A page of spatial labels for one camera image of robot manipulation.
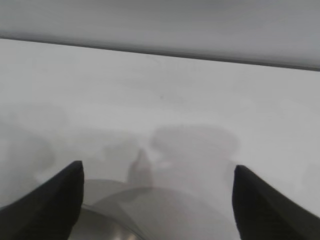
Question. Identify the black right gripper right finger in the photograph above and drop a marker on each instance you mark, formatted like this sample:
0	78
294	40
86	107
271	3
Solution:
270	215

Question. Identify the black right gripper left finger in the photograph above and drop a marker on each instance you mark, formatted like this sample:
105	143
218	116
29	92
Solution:
47	207

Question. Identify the stainless steel mixing bowl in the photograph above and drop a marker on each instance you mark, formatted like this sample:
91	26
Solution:
100	230

